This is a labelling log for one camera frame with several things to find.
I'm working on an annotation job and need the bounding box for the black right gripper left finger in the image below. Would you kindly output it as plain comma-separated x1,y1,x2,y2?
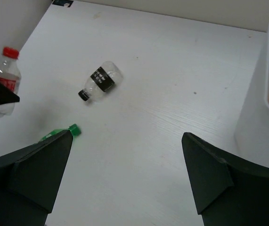
0,130,73,226

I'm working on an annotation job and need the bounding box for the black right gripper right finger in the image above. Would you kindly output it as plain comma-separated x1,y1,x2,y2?
182,132,269,226

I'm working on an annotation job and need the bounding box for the red label clear bottle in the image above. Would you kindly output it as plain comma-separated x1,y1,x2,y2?
0,47,21,118

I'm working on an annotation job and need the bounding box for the green plastic bottle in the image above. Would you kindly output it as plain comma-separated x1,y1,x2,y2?
37,124,82,143

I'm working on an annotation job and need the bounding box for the white octagonal plastic bin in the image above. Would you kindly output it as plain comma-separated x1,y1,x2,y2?
234,27,269,168

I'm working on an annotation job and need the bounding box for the dark label sticker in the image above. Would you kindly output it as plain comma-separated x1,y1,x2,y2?
52,0,73,8

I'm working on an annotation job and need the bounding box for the black label clear bottle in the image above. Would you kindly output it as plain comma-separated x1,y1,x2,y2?
78,61,123,102

